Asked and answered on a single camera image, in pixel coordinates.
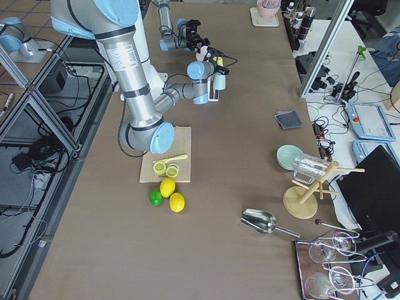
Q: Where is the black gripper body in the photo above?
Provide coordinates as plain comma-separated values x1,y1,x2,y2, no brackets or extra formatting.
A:
185,19,210,53
207,47,229,76

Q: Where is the pink cup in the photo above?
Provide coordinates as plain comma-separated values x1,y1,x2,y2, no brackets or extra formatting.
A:
196,46,209,61

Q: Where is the green cup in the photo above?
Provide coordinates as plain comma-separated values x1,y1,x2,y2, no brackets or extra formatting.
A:
213,73,226,91

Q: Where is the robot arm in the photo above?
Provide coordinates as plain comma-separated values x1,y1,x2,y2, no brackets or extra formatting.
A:
155,0,210,53
51,1,229,154

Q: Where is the yellow cup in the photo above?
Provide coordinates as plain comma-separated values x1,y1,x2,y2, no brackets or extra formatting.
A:
216,57,224,67

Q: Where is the beige tray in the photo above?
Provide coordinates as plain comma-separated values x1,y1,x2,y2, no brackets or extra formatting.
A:
250,7,279,28

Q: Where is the pink bowl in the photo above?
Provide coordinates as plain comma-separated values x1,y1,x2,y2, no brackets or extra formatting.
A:
256,0,281,18

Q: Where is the tea bottle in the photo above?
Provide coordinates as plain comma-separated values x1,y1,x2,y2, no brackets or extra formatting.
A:
293,11,303,30
286,2,294,19

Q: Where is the wooden cutting board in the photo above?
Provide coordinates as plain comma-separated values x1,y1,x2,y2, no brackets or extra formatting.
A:
139,127,192,183

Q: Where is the grey cloth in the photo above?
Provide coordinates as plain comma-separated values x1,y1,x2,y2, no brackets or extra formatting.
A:
274,110,303,130

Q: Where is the black steel thermos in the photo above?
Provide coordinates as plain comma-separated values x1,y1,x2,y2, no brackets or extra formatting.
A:
298,6,316,40

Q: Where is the yellow plastic knife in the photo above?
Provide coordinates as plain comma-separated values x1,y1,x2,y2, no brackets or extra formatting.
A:
152,154,188,164

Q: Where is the lemon slice lower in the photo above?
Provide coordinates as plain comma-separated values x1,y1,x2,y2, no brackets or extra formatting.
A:
165,163,179,178

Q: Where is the green bowl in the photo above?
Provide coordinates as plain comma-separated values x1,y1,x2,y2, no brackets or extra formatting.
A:
276,144,303,171

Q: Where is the yellow lemon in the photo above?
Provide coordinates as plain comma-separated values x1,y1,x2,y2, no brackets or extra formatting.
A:
169,192,186,213
159,177,176,198

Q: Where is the clear plastic pitcher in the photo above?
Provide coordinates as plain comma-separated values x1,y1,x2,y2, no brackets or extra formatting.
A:
292,152,330,184

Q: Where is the green lime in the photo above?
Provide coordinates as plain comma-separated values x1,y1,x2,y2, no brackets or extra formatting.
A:
149,189,163,206

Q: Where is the teach pendant tablet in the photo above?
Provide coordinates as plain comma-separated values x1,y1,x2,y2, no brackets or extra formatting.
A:
347,103,396,141
351,139,398,163

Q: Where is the wooden mug tree stand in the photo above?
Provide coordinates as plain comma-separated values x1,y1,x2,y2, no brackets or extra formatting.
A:
282,161,365,219

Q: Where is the metal scoop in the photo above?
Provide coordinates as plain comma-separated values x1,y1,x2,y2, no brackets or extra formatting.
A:
241,208,300,239

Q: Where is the black laptop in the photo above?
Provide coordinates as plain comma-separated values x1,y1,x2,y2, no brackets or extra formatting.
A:
336,146,399,233

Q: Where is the wine glass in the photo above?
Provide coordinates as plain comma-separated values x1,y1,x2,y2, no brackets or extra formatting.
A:
304,265,374,298
309,231,367,264

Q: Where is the white wire cup rack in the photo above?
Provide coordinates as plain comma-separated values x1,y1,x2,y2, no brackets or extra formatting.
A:
207,77,219,102

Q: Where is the aluminium frame post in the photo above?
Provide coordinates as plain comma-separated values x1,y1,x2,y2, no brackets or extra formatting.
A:
299,0,354,99

